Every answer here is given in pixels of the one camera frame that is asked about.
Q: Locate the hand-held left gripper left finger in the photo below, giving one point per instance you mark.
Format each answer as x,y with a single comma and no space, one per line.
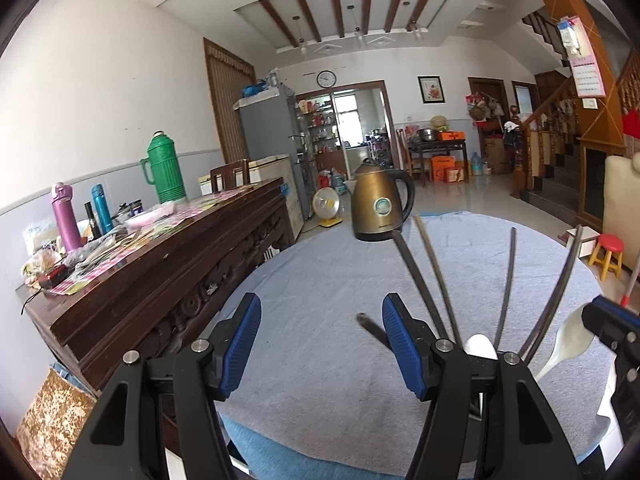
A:
245,347

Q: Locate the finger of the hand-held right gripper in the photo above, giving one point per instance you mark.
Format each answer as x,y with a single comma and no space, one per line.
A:
630,395
615,327

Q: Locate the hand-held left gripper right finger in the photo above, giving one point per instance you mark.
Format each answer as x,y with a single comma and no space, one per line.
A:
400,345

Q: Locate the white ceramic spoon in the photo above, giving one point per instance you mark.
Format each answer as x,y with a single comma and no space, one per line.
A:
480,346
570,335

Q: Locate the red yellow plastic stool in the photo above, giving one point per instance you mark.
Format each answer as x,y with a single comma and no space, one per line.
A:
611,243

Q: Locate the grey blue tablecloth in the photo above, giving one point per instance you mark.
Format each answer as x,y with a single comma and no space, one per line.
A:
310,285

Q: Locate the carved wooden sideboard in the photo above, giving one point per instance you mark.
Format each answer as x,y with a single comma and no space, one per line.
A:
165,290

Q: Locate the blue table cover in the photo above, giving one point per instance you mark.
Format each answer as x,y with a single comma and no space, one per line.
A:
300,455

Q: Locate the bronze electric kettle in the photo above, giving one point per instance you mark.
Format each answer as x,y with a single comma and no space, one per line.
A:
380,200

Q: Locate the scattered printed packets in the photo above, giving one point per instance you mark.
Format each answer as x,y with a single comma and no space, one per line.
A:
150,225

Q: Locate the round yellow fan heater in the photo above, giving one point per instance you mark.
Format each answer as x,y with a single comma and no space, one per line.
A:
326,207

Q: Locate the wooden staircase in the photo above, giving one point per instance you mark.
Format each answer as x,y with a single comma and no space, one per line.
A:
560,170

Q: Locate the small metal pot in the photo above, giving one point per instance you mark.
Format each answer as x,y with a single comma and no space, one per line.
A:
127,211

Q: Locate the printed orange carton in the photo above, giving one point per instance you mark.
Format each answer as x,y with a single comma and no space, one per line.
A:
459,175

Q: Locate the large orange carton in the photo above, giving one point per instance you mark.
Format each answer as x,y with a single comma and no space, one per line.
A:
441,167

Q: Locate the wooden dining chair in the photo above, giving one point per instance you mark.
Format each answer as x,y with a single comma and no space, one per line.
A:
407,160

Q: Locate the green thermos flask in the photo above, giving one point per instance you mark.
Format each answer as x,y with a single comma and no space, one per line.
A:
167,170

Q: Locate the red cloth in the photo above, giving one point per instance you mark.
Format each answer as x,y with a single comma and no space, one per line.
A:
632,132

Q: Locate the clear water jug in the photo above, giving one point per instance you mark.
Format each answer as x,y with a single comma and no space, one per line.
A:
477,164

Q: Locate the dark glass bottle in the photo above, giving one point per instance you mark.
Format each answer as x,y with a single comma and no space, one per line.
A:
92,222

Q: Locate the teal water bottle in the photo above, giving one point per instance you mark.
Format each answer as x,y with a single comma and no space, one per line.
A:
101,210

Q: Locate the gold patterned box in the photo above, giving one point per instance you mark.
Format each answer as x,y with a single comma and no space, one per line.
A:
55,425

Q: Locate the red black device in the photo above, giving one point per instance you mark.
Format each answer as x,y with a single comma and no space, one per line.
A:
52,276

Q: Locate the dark wooden side table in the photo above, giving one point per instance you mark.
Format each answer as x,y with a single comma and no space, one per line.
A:
450,144

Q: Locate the brown cardboard box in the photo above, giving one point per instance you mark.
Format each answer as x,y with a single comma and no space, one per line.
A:
497,155

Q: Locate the metal basin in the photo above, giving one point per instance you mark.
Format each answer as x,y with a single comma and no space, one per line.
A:
427,135

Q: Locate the flat orange box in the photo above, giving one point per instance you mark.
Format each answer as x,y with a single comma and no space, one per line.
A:
452,136

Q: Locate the grey refrigerator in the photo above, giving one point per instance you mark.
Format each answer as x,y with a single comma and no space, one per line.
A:
265,130

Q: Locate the pink water bottle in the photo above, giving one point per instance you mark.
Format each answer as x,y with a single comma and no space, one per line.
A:
67,220

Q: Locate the woven basket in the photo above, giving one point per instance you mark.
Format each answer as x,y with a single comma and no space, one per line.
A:
439,122

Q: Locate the clear plastic food bag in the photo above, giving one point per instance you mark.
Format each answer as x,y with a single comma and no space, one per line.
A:
40,245

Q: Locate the glass display shelf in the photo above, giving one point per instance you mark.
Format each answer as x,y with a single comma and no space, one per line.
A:
320,130

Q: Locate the pile of hanging bags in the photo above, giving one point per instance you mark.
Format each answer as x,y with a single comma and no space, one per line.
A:
485,112

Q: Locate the wooden door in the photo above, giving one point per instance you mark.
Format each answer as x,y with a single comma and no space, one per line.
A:
230,100

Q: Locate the blue bag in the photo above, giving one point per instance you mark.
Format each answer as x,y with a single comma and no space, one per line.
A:
253,90

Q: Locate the clear jar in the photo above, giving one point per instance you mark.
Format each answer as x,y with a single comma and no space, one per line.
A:
273,78

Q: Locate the glass pendant lamp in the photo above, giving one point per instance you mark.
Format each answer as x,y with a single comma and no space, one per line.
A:
358,37
416,30
302,47

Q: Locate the white light switch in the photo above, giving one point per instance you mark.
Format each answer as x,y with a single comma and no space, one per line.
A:
590,103

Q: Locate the pink wall calendar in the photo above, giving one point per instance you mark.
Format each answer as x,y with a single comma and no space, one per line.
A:
587,75

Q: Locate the framed wall picture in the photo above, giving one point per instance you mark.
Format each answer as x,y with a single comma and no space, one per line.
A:
430,89

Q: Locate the round wall clock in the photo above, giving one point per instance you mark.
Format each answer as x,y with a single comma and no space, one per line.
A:
326,79

